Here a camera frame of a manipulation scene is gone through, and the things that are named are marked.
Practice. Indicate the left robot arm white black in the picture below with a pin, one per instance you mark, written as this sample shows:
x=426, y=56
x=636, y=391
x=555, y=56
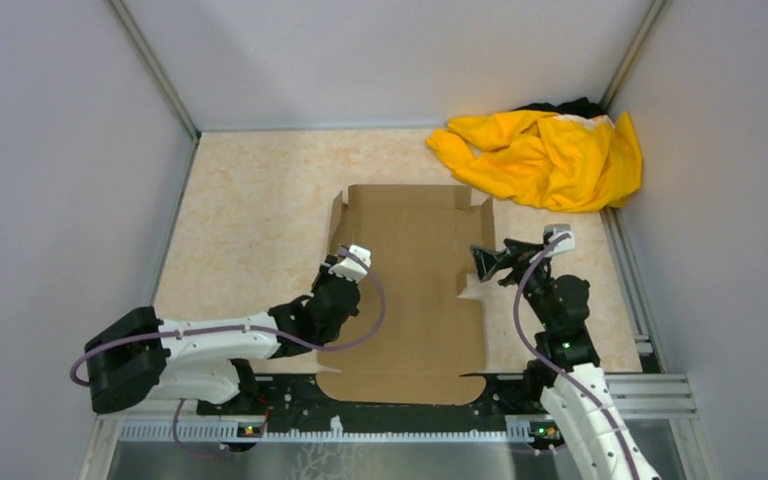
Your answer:
x=144, y=357

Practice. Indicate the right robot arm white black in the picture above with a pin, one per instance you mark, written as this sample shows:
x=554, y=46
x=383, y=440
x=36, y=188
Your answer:
x=565, y=377

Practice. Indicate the aluminium frame rail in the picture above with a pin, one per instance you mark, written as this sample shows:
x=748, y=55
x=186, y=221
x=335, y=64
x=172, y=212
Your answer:
x=153, y=420

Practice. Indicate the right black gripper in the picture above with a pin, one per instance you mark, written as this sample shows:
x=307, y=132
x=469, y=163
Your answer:
x=488, y=263

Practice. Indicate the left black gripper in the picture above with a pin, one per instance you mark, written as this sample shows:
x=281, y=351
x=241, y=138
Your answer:
x=326, y=273

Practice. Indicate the yellow cloth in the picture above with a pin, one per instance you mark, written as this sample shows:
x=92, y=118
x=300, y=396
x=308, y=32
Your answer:
x=547, y=160

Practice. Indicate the brown cardboard box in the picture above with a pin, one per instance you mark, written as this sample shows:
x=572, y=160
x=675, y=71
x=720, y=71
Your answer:
x=428, y=342

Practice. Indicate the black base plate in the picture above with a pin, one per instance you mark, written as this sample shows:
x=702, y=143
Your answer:
x=296, y=402

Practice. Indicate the black cloth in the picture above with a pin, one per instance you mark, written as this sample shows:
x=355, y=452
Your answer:
x=581, y=107

